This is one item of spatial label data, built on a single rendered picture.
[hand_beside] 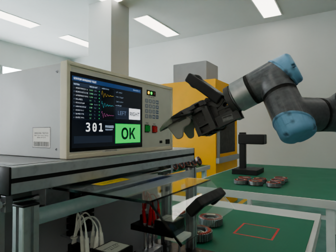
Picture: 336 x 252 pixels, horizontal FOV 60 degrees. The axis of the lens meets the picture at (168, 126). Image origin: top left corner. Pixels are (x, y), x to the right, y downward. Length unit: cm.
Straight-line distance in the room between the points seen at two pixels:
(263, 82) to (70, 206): 48
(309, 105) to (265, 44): 554
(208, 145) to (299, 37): 287
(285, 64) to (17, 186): 56
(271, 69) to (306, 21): 550
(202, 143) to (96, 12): 274
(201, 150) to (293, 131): 376
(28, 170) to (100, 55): 446
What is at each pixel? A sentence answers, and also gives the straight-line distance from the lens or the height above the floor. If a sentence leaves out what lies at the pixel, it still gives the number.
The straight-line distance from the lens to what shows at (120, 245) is 70.
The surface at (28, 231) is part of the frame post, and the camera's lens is 55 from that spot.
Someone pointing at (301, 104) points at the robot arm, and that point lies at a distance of 65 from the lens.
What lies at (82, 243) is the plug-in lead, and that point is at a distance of 73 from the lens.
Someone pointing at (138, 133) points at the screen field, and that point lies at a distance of 81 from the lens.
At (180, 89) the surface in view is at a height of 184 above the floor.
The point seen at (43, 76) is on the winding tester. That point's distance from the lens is 70.
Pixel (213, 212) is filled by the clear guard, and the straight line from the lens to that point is 58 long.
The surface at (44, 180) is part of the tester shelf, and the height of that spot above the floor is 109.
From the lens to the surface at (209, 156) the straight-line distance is 430.
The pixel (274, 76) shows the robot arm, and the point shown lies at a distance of 68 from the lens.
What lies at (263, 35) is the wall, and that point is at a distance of 624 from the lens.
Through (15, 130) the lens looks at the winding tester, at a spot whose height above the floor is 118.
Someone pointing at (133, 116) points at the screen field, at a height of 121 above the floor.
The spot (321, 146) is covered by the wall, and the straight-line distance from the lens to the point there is 582.
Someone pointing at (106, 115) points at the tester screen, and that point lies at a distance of 71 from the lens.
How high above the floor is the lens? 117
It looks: 1 degrees up
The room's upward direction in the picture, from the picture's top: straight up
